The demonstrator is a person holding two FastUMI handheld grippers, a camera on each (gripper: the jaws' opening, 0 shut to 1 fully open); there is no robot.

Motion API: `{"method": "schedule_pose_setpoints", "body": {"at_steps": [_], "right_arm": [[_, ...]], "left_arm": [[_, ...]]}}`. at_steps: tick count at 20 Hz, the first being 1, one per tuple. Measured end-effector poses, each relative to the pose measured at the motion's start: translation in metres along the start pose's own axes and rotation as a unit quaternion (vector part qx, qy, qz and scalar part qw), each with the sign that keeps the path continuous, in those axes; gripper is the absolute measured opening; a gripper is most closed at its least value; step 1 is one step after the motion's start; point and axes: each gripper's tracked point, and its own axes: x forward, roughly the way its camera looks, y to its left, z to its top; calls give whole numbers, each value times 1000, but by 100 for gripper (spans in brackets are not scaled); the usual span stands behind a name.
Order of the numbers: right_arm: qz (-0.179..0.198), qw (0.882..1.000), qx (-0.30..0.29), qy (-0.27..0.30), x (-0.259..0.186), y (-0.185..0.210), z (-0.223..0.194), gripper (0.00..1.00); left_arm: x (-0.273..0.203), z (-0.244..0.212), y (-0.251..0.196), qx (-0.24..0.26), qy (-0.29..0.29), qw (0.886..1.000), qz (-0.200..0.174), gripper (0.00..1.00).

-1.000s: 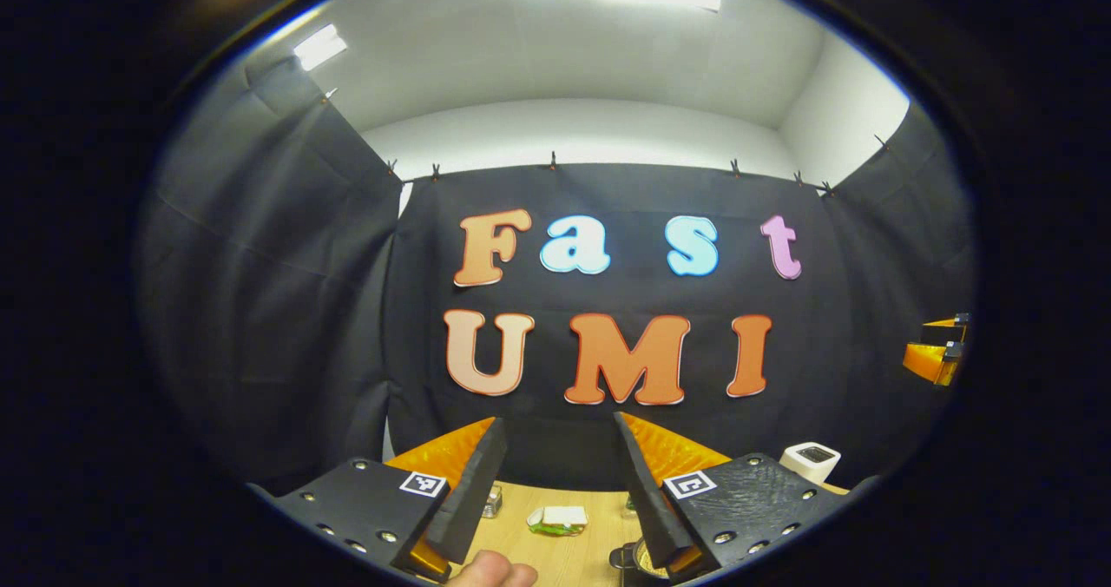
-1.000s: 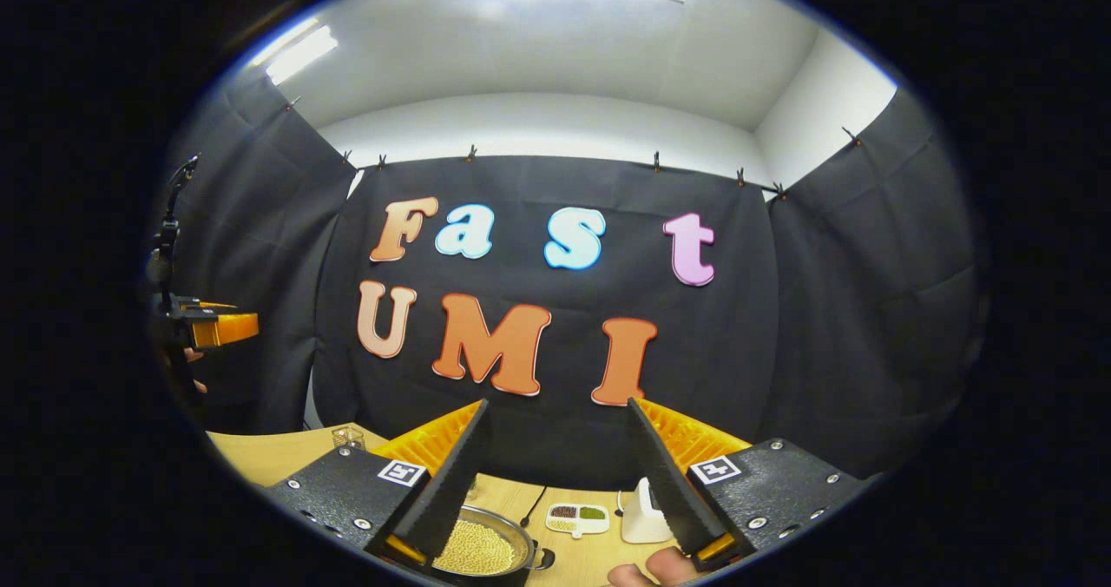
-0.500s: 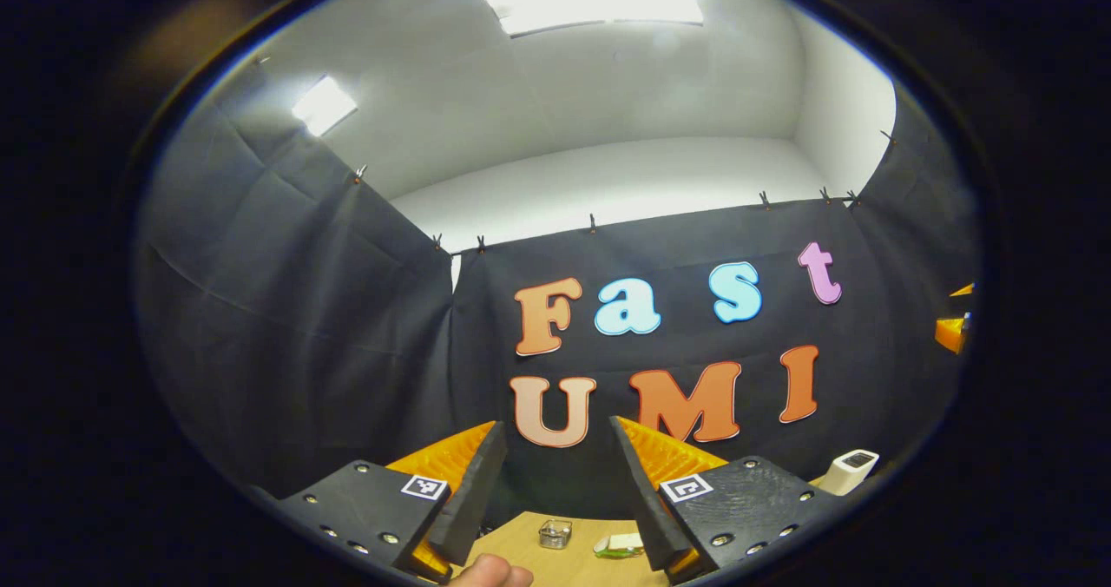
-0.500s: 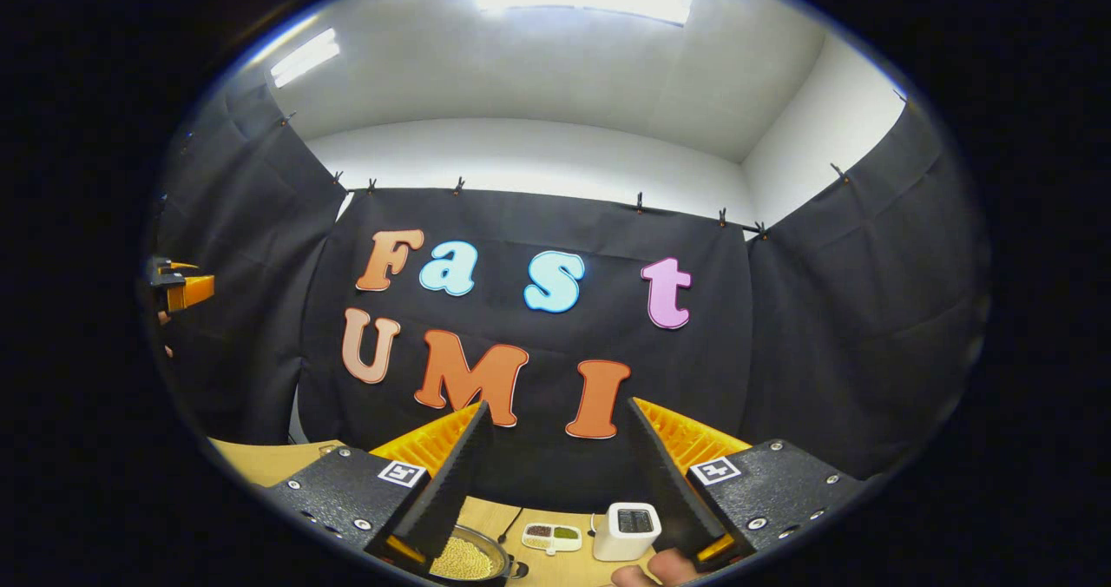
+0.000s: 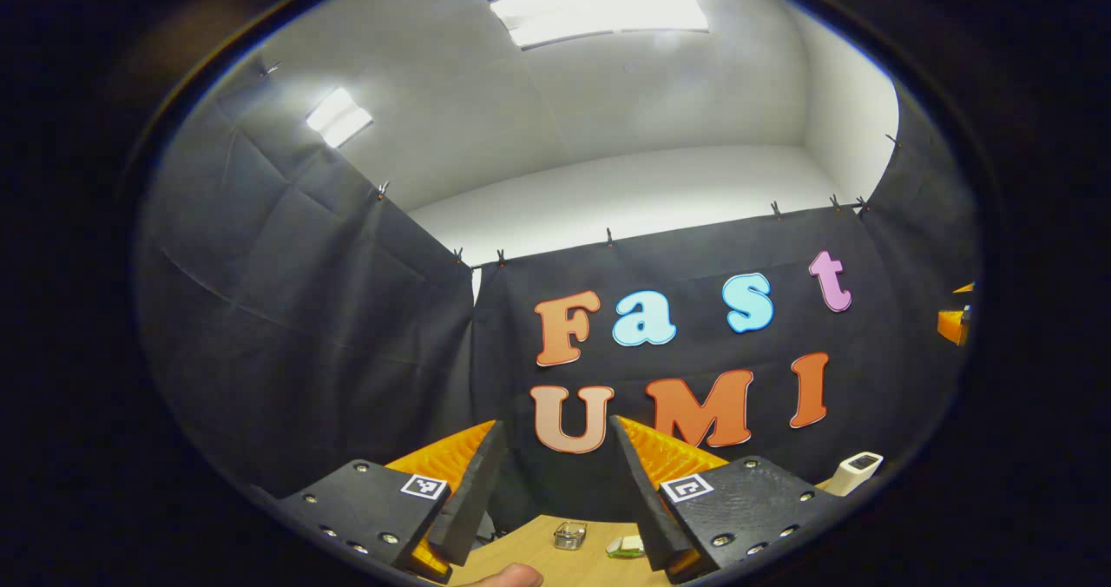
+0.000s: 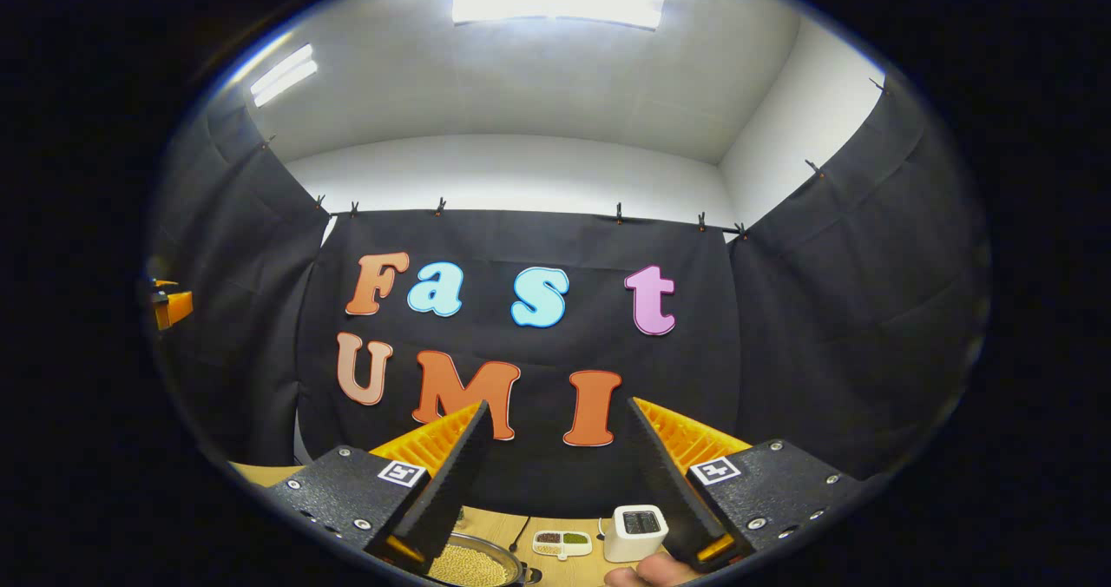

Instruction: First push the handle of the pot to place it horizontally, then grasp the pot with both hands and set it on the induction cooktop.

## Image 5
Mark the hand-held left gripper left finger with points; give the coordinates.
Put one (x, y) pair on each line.
(473, 500)

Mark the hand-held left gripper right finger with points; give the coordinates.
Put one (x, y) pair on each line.
(655, 517)

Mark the sandwich with lettuce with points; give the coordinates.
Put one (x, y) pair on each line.
(634, 543)

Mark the small white plate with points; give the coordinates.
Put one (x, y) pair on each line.
(618, 552)

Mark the white toaster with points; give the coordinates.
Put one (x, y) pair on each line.
(852, 474)

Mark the black backdrop cloth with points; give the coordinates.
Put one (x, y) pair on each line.
(304, 326)

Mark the row of black cloth clips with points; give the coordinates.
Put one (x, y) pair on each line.
(609, 238)

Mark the small ceiling light panel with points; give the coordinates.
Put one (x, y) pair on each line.
(338, 118)

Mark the large ceiling light panel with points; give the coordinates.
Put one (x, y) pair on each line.
(599, 9)

